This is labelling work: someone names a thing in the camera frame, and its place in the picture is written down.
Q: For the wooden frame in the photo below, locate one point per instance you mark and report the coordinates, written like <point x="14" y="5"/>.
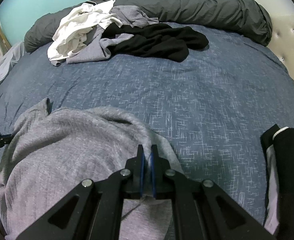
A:
<point x="2" y="31"/>

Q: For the bed with blue sheet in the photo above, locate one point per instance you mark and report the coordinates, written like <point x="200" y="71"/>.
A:
<point x="199" y="100"/>

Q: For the black garment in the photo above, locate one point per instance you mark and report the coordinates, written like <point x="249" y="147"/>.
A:
<point x="292" y="175"/>
<point x="157" y="42"/>

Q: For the cream tufted headboard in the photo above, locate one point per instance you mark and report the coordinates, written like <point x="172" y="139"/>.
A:
<point x="289" y="42"/>

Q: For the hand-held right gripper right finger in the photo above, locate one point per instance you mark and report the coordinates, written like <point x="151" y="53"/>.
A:
<point x="153" y="177"/>

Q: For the white garment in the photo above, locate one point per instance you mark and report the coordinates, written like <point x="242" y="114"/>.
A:
<point x="72" y="35"/>

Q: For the grey sweater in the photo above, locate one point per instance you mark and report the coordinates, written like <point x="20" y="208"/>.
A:
<point x="62" y="155"/>

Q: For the light grey blanket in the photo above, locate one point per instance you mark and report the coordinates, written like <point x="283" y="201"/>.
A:
<point x="2" y="65"/>

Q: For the dark grey rolled duvet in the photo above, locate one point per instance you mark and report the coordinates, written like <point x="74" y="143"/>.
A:
<point x="199" y="5"/>

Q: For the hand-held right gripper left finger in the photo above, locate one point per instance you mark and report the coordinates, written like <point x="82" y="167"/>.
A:
<point x="142" y="170"/>

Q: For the folded light grey garment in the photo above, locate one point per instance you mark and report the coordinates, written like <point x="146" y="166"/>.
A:
<point x="272" y="180"/>

